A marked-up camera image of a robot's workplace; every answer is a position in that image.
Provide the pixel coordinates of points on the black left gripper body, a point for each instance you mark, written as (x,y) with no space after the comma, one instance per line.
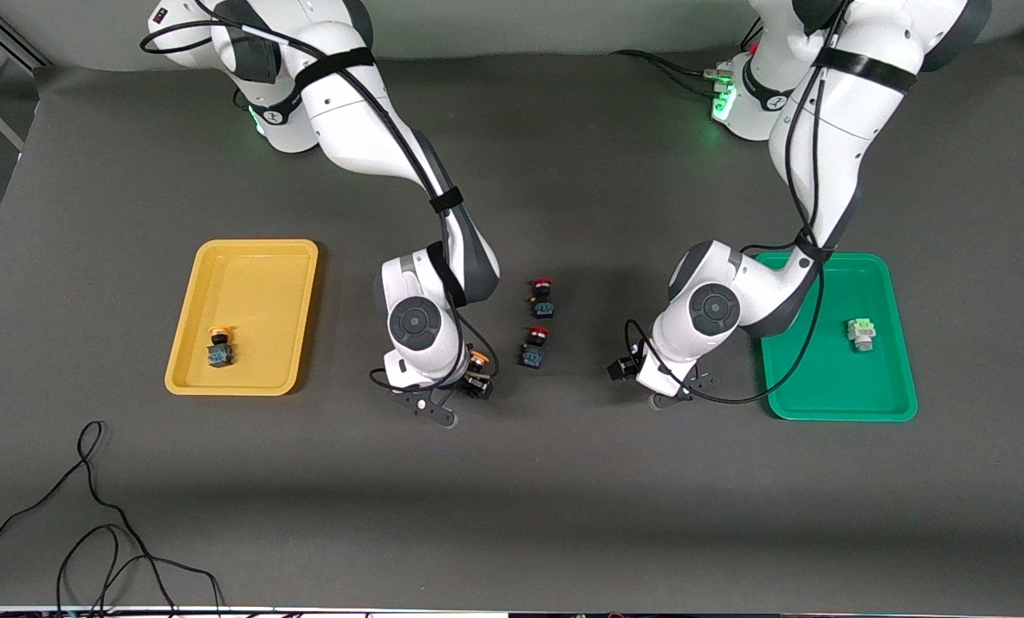
(624,367)

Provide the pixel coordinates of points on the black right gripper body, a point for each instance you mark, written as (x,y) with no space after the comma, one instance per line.
(475,385)

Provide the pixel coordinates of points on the yellow push button switch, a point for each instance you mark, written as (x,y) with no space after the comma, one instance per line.
(478,356)
(220,352)

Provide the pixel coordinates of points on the green button with green block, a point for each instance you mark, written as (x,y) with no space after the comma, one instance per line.
(862,330)

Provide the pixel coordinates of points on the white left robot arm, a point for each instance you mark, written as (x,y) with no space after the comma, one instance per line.
(829,146)

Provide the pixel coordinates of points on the green plastic tray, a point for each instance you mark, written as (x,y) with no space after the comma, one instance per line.
(855,386)

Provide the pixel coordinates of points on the yellow plastic tray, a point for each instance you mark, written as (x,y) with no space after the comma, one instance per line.
(245,292)

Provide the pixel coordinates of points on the red push button switch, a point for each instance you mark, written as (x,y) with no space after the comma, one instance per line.
(533,354)
(543,305)

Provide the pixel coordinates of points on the aluminium frame rail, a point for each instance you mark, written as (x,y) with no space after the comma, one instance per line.
(9,34)

